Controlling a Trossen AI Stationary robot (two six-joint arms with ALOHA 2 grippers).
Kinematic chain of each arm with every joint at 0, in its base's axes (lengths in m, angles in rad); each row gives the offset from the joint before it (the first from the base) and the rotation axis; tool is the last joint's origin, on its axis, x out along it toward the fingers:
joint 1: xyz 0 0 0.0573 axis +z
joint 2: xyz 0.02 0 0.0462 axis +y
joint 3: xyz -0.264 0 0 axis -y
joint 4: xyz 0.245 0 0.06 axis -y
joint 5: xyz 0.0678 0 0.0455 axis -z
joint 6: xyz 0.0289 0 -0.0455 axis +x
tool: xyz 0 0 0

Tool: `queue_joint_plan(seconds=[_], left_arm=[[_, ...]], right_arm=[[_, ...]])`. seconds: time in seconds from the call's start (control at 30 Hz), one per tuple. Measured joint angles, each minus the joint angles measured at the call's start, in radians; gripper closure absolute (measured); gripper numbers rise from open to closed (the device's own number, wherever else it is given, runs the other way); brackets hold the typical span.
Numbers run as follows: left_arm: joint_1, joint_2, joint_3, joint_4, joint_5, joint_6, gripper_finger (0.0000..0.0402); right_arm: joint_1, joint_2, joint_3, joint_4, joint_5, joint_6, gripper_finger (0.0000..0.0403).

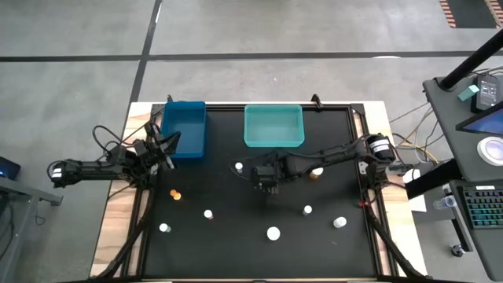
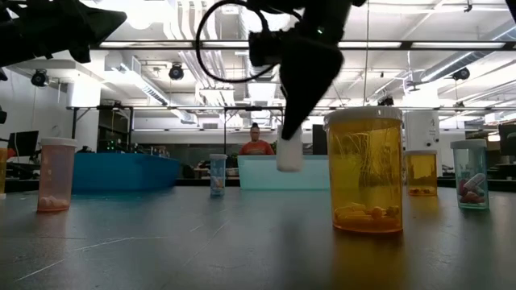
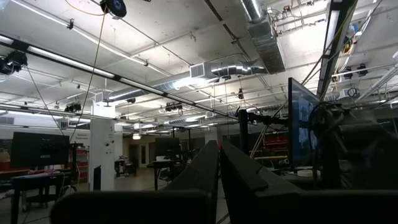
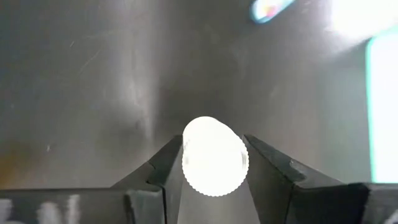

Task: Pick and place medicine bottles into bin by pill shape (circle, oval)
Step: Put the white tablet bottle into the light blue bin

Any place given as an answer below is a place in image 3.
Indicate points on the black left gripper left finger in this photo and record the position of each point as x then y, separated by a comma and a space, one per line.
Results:
202, 168

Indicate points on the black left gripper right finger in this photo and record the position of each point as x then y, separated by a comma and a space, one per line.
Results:
239, 174

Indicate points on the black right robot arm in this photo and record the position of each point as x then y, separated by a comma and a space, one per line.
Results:
351, 140

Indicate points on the black office desk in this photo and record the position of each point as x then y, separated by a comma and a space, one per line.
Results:
164, 163

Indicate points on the black computer monitor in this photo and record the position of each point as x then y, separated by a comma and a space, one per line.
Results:
167, 147

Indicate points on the black monitor pole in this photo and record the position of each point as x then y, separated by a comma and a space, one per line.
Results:
243, 133

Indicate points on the red storage shelf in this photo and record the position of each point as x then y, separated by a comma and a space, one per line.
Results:
275, 144

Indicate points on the blue-screen desk monitor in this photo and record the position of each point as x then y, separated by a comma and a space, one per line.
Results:
300, 124

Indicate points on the white room pillar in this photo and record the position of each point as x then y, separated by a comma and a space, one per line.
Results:
102, 149

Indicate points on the large black television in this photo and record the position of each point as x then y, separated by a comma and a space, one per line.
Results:
40, 150

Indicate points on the black work table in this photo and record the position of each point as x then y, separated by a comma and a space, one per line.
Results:
37, 180

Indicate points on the black round ceiling device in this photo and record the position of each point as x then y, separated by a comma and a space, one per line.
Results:
114, 7

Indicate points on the black ceiling camera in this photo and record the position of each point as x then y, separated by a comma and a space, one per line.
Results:
362, 70
173, 107
73, 108
14, 62
347, 74

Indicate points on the silver round ceiling duct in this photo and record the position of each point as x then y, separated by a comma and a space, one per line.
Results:
230, 69

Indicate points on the grey rectangular ceiling duct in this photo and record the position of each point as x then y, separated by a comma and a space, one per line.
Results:
264, 40

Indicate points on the black rail with light strips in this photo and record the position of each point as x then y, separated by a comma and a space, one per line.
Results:
334, 31
93, 71

